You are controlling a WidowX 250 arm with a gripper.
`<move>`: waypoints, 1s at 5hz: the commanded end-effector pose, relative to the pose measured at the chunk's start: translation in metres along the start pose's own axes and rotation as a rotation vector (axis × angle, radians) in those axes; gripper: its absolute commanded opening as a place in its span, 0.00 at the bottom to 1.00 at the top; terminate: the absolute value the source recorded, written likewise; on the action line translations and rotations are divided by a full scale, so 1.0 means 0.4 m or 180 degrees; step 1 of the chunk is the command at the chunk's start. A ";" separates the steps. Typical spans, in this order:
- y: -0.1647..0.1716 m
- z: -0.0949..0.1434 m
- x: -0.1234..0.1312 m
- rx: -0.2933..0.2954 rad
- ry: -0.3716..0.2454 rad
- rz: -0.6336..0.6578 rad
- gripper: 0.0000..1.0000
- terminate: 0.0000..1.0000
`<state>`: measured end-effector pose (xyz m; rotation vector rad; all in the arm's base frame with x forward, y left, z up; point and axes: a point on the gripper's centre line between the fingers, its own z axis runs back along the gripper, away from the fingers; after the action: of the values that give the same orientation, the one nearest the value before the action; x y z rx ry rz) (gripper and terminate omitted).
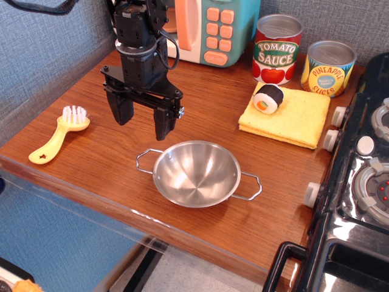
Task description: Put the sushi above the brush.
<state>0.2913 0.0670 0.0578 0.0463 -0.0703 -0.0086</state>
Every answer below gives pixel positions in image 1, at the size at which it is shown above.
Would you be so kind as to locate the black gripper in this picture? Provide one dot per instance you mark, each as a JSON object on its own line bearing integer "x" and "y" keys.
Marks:
{"x": 142, "y": 78}

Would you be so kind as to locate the toy sushi roll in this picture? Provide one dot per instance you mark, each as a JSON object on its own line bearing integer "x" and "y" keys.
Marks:
{"x": 268, "y": 98}

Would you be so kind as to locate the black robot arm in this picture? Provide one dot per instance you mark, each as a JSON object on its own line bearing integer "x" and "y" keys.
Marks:
{"x": 137, "y": 23}

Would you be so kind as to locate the yellow dish brush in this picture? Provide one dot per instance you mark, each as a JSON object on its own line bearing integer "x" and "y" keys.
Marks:
{"x": 73, "y": 119}

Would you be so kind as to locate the teal toy microwave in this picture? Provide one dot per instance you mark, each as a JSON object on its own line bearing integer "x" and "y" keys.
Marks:
{"x": 213, "y": 33}

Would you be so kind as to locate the tomato sauce can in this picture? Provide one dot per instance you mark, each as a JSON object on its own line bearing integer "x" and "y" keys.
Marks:
{"x": 276, "y": 46}

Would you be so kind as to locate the folded yellow cloth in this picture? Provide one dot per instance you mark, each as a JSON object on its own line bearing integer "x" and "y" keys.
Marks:
{"x": 299, "y": 120}

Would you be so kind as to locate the pineapple slices can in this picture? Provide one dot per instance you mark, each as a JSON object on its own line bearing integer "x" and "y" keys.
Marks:
{"x": 328, "y": 67}

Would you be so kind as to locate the orange object at corner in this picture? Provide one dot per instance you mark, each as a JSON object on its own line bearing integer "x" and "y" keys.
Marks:
{"x": 26, "y": 286}

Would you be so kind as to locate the black toy stove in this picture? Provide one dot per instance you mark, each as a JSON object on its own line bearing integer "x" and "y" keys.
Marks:
{"x": 348, "y": 235}

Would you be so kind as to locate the steel two-handled bowl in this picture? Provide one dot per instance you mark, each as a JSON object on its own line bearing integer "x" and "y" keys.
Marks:
{"x": 195, "y": 174}

